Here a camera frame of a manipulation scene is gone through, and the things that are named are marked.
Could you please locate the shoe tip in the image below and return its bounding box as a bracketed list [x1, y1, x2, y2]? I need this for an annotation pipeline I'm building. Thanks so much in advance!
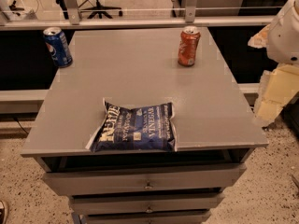
[0, 201, 9, 224]

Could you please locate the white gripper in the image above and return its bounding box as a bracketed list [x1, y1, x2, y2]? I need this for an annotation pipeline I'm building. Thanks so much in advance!
[248, 0, 299, 127]

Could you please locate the orange soda can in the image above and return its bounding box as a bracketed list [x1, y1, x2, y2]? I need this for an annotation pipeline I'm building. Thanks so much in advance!
[178, 26, 201, 66]

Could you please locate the blue pepsi can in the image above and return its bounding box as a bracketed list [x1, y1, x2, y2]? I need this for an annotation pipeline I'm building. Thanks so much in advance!
[43, 27, 73, 67]

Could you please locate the metal railing frame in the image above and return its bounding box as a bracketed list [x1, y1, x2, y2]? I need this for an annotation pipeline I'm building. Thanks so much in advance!
[1, 0, 287, 31]

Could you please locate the grey drawer cabinet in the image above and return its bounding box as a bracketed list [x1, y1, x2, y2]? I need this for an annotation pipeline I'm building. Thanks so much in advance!
[22, 28, 267, 224]

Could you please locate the blue chip bag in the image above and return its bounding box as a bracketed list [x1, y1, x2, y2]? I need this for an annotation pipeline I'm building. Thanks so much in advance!
[86, 101, 177, 152]

